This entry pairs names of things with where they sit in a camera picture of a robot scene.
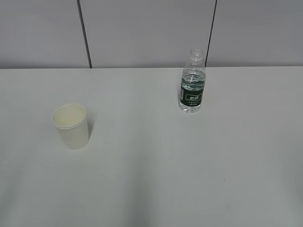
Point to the white paper cup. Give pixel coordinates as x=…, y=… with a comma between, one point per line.
x=71, y=122

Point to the clear green-label water bottle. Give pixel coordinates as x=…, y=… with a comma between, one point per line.
x=192, y=82

